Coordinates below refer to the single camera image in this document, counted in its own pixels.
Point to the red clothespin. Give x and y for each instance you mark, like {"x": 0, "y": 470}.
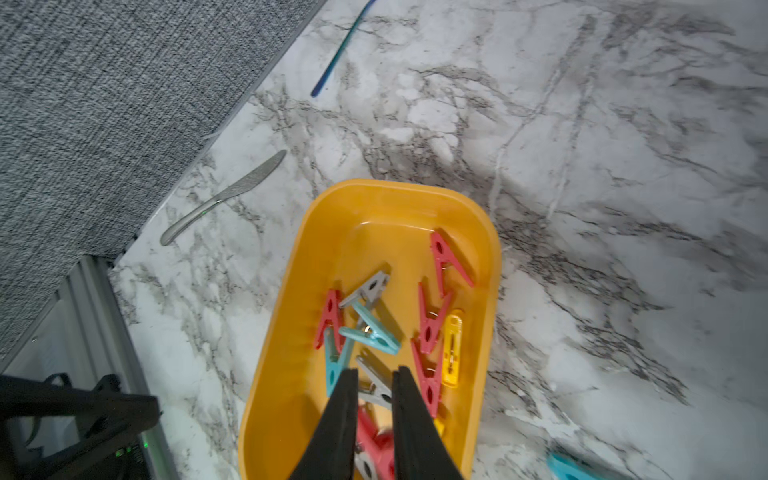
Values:
{"x": 429, "y": 325}
{"x": 331, "y": 317}
{"x": 430, "y": 381}
{"x": 444, "y": 256}
{"x": 379, "y": 446}

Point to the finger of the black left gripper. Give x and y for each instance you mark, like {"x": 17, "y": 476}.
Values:
{"x": 53, "y": 430}

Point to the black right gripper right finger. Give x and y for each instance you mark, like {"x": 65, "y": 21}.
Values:
{"x": 418, "y": 450}

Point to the teal clothespin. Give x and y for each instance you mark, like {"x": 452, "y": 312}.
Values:
{"x": 377, "y": 336}
{"x": 566, "y": 468}
{"x": 335, "y": 361}

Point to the silver butter knife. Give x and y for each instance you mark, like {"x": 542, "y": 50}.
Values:
{"x": 243, "y": 185}

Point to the iridescent gold blue spoon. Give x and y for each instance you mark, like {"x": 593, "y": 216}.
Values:
{"x": 317, "y": 89}

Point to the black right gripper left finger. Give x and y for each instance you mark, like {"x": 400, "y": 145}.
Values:
{"x": 331, "y": 449}

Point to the yellow plastic storage box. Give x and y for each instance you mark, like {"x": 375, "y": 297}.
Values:
{"x": 349, "y": 233}

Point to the grey clothespin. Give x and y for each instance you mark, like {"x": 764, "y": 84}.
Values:
{"x": 369, "y": 292}
{"x": 365, "y": 466}
{"x": 378, "y": 391}

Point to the yellow clothespin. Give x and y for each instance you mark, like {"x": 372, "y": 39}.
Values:
{"x": 439, "y": 425}
{"x": 452, "y": 337}

